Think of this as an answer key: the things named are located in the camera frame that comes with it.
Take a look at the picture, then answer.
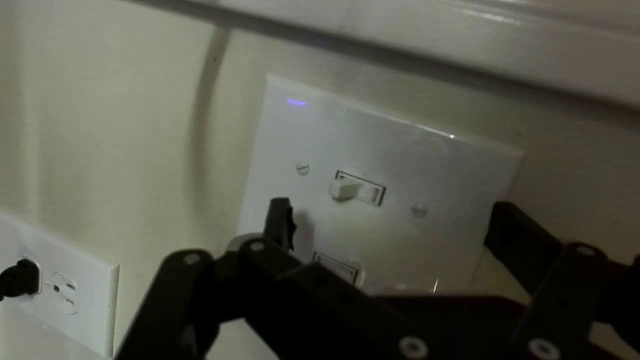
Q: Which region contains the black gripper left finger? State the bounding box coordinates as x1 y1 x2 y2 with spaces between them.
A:
115 198 428 360

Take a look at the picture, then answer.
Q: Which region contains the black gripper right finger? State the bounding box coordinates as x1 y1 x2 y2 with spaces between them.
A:
378 200 640 360

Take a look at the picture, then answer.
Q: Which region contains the white toggle switch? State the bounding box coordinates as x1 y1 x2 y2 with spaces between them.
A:
327 169 388 209

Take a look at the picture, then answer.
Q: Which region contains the white wall outlet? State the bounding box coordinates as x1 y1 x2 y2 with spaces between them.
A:
0 211 122 359

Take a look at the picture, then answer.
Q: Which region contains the white double switch plate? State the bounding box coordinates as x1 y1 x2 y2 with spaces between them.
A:
235 74 526 297

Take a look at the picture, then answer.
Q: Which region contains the black power cord with plug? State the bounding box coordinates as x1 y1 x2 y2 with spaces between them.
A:
0 259 41 302

